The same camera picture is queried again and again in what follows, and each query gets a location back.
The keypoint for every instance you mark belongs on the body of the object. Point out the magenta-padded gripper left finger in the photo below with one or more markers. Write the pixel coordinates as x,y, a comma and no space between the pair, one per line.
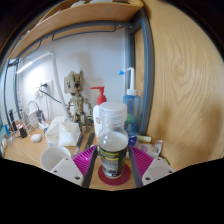
68,170

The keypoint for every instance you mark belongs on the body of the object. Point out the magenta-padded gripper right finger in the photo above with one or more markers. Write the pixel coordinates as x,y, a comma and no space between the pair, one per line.
156,168

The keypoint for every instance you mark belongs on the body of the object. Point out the white cup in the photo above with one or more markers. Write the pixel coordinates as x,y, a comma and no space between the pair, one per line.
53,158

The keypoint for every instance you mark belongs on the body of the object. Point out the dark pen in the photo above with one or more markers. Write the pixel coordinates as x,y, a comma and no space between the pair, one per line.
78,144

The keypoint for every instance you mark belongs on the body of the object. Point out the white tube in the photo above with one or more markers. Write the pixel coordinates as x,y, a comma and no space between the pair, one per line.
144,138

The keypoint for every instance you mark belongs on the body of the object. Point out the flat round red coaster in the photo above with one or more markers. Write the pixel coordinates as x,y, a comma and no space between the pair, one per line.
124,177

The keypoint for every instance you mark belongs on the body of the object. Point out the black remote control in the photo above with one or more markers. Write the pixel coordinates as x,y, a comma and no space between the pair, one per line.
90,140

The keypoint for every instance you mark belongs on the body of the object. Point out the white faceted box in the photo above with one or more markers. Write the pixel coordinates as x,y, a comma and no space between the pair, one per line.
63,133

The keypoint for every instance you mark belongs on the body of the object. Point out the small blue bottle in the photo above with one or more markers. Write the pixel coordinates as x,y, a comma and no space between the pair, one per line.
131,136

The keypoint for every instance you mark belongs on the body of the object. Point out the small white lump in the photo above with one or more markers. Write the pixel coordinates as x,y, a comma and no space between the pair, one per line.
36,138

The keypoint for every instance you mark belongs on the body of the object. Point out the clear bottle with dark label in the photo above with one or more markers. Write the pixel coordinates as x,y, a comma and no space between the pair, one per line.
113,140

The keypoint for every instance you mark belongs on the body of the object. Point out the white bottle with red pump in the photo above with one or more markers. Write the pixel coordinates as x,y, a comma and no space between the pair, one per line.
97,123

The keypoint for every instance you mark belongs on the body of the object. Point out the small black device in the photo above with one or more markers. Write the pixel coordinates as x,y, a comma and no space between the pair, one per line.
23,132

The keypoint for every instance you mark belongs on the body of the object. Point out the white charger block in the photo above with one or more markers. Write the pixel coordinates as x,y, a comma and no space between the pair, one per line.
33,117

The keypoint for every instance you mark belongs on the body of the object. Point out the blue squeeze bottle with nozzle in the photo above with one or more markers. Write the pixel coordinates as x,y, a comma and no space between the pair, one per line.
132,103

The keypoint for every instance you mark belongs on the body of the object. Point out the wooden jointed figure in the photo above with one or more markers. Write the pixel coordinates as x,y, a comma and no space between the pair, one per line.
76,96

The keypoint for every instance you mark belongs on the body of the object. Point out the white tube lamp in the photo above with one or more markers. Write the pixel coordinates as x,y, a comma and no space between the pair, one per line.
31,63

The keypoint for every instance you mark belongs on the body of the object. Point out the wooden overhead shelf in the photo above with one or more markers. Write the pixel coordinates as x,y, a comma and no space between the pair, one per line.
83,16

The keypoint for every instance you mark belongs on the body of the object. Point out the white wall socket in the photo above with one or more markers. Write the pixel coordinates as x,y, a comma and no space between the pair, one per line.
45,87

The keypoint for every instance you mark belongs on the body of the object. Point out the grey metal shelf post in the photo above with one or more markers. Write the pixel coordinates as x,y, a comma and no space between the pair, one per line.
146,73

